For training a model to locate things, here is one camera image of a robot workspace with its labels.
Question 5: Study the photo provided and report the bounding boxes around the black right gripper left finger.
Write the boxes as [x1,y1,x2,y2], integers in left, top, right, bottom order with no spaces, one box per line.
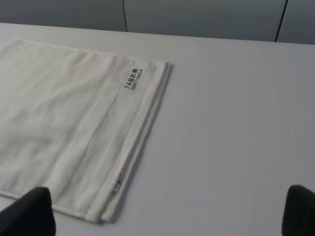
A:
[0,187,56,236]

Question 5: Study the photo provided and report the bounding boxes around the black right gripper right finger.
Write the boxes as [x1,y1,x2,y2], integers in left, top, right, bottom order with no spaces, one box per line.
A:
[282,185,315,236]

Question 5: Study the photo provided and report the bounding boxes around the white towel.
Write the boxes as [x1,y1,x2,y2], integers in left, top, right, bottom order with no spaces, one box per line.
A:
[0,39,171,223]

